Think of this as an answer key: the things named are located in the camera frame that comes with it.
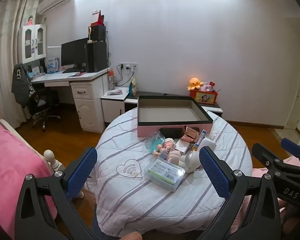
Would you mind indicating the red printed toy box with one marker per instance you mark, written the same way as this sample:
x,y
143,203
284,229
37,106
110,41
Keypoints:
x,y
203,97

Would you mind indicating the small doll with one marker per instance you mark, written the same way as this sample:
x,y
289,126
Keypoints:
x,y
172,155

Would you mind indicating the pink blanket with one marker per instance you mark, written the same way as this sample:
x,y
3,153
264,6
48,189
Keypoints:
x,y
10,155

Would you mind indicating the pink storage box black rim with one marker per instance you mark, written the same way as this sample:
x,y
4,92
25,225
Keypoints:
x,y
170,115

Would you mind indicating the black oblong case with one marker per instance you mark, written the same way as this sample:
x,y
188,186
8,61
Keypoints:
x,y
170,132

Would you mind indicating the white air conditioner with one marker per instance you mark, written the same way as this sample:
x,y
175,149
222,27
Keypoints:
x,y
53,1

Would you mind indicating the person's left hand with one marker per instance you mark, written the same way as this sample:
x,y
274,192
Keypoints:
x,y
132,236

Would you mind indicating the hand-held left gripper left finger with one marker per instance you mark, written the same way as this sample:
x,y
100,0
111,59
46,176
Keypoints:
x,y
82,172

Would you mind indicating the white nightstand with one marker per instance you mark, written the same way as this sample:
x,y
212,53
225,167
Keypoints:
x,y
112,107

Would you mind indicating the blue boxes on desk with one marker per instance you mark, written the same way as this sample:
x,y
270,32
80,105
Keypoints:
x,y
52,65

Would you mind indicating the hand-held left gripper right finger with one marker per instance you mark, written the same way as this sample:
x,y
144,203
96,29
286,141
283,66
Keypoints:
x,y
215,175

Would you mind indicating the teal pouch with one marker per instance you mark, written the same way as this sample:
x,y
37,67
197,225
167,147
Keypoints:
x,y
155,140

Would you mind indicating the red gift bag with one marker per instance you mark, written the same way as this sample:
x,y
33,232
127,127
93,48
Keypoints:
x,y
100,20

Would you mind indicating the white wall power outlet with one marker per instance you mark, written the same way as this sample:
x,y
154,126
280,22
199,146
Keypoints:
x,y
130,66

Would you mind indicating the white door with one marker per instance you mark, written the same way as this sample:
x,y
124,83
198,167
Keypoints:
x,y
293,92

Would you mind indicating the white round camera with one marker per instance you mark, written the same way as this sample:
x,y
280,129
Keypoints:
x,y
193,161

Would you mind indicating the white desk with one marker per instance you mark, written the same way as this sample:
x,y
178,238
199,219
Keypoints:
x,y
90,105

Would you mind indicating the pink figure toy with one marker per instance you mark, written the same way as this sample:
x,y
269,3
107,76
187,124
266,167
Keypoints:
x,y
30,21

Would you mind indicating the cream curtain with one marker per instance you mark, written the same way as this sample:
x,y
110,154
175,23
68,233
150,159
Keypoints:
x,y
5,55

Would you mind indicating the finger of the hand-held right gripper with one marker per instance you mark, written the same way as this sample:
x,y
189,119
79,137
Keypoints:
x,y
290,147
262,152

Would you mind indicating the clear plastic box green label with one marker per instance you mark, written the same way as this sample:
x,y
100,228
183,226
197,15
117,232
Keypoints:
x,y
165,173

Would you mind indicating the white charger plug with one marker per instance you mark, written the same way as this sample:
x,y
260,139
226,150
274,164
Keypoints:
x,y
183,147

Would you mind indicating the water bottle red cap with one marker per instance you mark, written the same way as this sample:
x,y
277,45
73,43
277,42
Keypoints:
x,y
111,82

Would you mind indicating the white glass-door cabinet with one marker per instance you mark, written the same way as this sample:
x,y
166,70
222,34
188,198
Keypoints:
x,y
35,55

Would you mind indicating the dark grey jacket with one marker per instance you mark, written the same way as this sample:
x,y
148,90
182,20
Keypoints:
x,y
20,85

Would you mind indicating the white bed footboard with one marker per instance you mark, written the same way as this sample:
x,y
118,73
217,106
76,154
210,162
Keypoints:
x,y
49,155

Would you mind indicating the beige desk fan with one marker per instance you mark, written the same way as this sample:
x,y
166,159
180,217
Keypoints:
x,y
89,33

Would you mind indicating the black computer tower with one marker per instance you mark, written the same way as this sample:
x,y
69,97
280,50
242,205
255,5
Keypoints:
x,y
97,57

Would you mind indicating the black keyboard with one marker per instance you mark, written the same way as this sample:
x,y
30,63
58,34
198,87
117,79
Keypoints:
x,y
72,70

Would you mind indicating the pink blue flat packet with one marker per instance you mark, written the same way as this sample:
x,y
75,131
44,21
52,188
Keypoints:
x,y
116,91

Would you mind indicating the yellow blue snack bag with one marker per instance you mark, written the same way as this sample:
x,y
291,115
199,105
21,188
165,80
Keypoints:
x,y
133,87

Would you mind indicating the blue narrow box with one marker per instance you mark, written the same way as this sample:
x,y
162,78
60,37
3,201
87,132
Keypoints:
x,y
199,140

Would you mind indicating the black office chair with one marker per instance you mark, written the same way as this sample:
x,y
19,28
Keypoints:
x,y
43,100

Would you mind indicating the black speaker box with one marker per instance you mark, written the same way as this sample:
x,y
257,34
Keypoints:
x,y
98,33

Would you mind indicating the pink plush toy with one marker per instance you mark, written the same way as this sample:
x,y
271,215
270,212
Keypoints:
x,y
205,88

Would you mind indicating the black computer monitor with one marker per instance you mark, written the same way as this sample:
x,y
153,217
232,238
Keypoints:
x,y
73,52

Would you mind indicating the orange octopus plush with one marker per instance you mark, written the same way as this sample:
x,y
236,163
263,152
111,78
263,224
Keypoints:
x,y
195,83

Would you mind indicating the person's right hand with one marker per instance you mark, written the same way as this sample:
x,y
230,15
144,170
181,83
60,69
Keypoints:
x,y
290,223

